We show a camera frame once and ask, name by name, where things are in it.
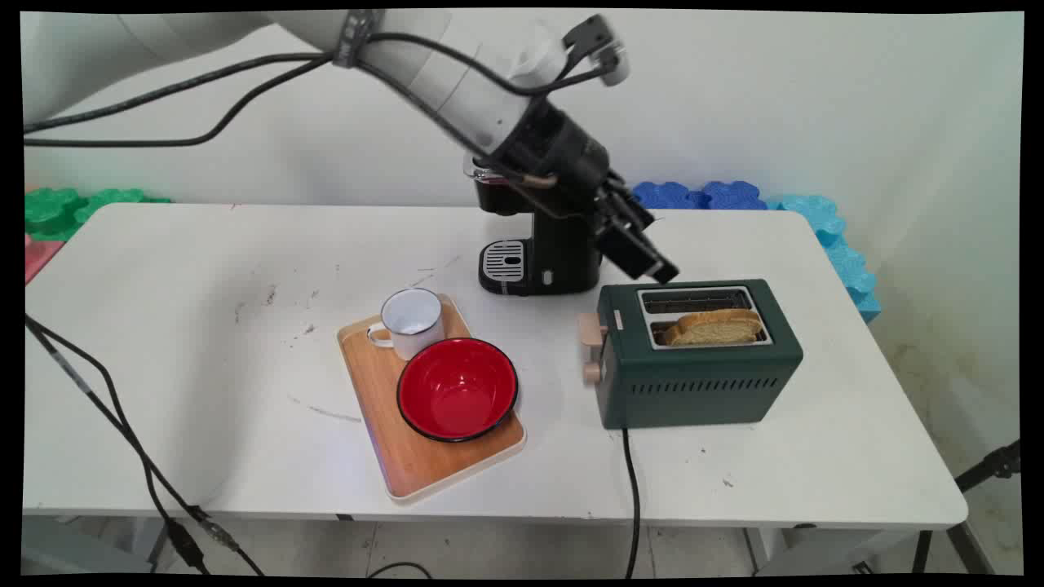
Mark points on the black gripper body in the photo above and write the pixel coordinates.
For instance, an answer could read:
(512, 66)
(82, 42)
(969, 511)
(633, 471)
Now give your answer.
(563, 155)

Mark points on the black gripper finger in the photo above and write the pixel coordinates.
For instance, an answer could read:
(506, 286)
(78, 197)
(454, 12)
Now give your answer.
(632, 202)
(644, 253)

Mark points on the beige toaster lever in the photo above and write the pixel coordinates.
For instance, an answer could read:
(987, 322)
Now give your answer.
(591, 333)

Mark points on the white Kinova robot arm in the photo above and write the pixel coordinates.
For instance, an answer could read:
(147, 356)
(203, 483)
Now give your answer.
(245, 28)

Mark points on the dark blue foam mat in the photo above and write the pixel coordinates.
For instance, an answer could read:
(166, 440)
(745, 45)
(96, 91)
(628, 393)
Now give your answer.
(693, 196)

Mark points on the black coffee machine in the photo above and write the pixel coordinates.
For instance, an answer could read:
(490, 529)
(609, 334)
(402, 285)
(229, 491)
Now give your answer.
(555, 261)

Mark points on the toasted bread slice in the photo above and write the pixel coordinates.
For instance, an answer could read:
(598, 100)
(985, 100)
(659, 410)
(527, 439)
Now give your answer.
(714, 328)

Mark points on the dark green toaster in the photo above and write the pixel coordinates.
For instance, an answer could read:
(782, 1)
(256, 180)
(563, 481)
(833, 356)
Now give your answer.
(693, 383)

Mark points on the light blue foam mat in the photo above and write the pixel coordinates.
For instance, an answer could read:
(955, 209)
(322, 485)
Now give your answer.
(844, 261)

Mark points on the white enamel mug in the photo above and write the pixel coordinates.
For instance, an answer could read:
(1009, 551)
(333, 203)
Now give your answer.
(412, 322)

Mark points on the red enamel bowl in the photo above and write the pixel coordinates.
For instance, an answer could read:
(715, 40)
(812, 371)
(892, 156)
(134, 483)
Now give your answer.
(457, 391)

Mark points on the wooden serving tray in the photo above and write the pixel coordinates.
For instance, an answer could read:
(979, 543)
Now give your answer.
(379, 408)

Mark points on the black tripod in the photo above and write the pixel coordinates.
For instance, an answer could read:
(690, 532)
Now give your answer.
(983, 469)

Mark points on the green foam mat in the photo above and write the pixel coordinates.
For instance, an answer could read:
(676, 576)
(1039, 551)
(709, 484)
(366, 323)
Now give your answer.
(61, 210)

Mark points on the pink foam mat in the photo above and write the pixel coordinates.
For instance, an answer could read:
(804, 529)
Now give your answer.
(39, 254)

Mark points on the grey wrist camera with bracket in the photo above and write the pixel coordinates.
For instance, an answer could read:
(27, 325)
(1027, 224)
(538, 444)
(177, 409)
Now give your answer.
(610, 61)

